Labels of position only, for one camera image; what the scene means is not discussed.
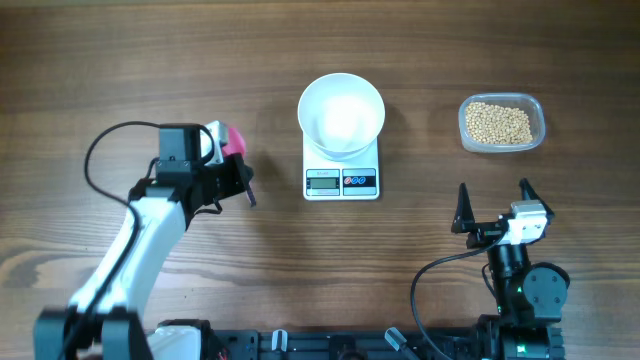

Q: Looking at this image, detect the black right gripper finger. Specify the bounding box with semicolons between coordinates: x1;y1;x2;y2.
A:
519;178;555;220
451;183;475;234

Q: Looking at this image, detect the pink plastic scoop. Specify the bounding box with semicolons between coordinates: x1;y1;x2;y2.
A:
221;128;246;157

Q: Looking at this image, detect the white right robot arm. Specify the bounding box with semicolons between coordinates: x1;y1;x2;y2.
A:
451;179;570;360

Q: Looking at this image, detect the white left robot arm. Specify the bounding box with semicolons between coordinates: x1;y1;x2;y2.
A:
33;121;255;359

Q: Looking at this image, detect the white digital kitchen scale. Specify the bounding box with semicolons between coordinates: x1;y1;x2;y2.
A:
302;135;381;201

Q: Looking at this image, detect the white bowl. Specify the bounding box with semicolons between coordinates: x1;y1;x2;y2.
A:
297;73;386;159

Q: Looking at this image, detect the pile of soybeans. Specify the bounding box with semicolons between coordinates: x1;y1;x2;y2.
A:
465;102;533;145

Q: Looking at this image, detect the clear plastic container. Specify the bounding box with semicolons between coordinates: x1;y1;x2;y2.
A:
458;93;546;153

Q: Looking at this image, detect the black right camera cable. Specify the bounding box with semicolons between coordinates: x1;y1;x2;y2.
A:
409;227;509;360

